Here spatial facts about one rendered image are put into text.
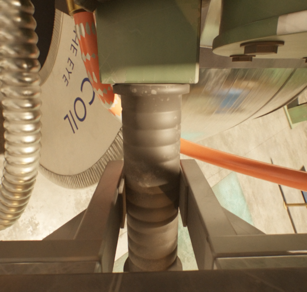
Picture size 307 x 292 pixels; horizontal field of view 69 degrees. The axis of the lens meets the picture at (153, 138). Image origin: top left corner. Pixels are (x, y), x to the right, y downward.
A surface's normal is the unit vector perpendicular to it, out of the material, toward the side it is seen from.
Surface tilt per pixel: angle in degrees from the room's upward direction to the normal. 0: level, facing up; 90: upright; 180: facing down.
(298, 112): 90
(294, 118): 90
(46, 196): 0
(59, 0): 91
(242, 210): 0
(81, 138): 90
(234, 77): 51
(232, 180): 0
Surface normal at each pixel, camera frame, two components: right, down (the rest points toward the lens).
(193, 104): 0.62, 0.66
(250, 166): -0.50, -0.33
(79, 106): -0.69, 0.22
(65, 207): 0.65, -0.24
